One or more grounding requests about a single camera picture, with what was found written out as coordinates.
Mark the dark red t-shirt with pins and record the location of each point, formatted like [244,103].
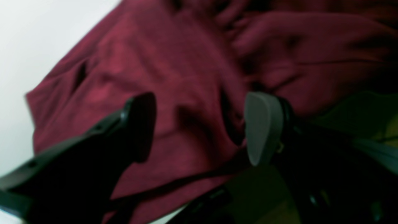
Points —
[200,58]

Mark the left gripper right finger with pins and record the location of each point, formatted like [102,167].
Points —
[333,178]

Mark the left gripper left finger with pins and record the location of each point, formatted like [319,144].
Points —
[72,182]

